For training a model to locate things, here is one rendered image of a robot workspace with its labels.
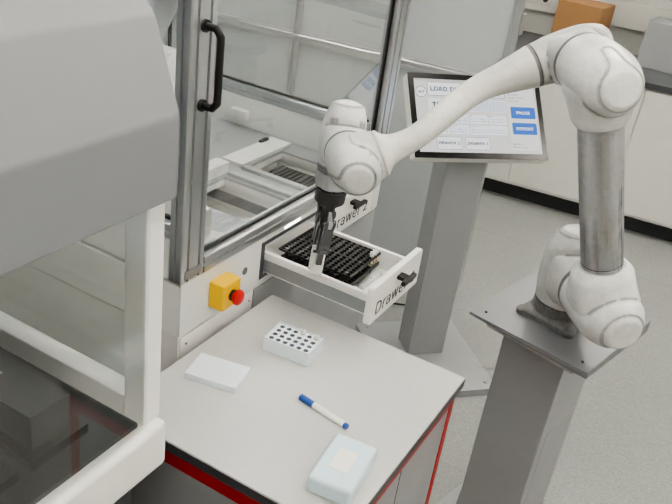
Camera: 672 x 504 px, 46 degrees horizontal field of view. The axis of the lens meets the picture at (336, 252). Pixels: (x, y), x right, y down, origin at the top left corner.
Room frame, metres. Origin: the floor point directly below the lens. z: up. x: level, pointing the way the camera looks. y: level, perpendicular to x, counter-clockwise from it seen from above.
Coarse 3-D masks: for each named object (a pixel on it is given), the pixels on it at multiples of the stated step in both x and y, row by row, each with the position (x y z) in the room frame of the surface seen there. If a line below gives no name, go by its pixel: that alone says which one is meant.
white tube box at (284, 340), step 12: (264, 336) 1.60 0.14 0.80; (276, 336) 1.61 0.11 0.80; (288, 336) 1.61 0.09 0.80; (300, 336) 1.62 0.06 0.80; (312, 336) 1.63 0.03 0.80; (264, 348) 1.59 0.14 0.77; (276, 348) 1.58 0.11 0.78; (288, 348) 1.57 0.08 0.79; (300, 348) 1.58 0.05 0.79; (312, 348) 1.58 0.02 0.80; (300, 360) 1.56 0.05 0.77; (312, 360) 1.58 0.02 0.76
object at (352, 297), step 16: (304, 224) 2.05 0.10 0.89; (288, 240) 1.98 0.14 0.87; (352, 240) 2.00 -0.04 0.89; (272, 256) 1.83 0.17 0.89; (384, 256) 1.95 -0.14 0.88; (400, 256) 1.93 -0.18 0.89; (272, 272) 1.83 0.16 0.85; (288, 272) 1.81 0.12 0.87; (304, 272) 1.79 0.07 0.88; (384, 272) 1.93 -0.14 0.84; (304, 288) 1.78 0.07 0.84; (320, 288) 1.76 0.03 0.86; (336, 288) 1.74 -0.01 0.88; (352, 288) 1.72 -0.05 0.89; (352, 304) 1.72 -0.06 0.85
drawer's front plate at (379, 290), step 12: (420, 252) 1.92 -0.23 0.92; (396, 264) 1.82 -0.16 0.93; (408, 264) 1.85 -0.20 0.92; (384, 276) 1.75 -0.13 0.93; (396, 276) 1.79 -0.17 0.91; (372, 288) 1.68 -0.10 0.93; (384, 288) 1.73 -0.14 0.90; (396, 288) 1.81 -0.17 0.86; (408, 288) 1.89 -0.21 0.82; (372, 300) 1.68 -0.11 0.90; (384, 300) 1.75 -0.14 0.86; (372, 312) 1.69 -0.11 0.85
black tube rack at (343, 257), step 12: (312, 228) 2.02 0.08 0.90; (300, 240) 1.93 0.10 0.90; (312, 240) 1.94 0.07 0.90; (336, 240) 1.96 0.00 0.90; (348, 240) 1.97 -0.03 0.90; (288, 252) 1.86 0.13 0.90; (300, 252) 1.86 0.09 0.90; (336, 252) 1.89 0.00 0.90; (348, 252) 1.90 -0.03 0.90; (360, 252) 1.92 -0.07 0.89; (300, 264) 1.85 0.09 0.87; (324, 264) 1.82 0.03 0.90; (336, 264) 1.82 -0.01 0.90; (348, 264) 1.83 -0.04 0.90; (372, 264) 1.91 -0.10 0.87; (336, 276) 1.81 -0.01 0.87; (360, 276) 1.83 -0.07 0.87
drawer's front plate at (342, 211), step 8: (360, 200) 2.29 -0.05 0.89; (368, 200) 2.34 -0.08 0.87; (336, 208) 2.14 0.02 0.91; (344, 208) 2.19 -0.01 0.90; (352, 208) 2.24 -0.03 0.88; (360, 208) 2.29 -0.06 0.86; (368, 208) 2.35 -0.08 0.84; (336, 216) 2.15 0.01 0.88; (344, 216) 2.20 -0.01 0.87; (360, 216) 2.30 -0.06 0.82; (336, 224) 2.16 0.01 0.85; (344, 224) 2.21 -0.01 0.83
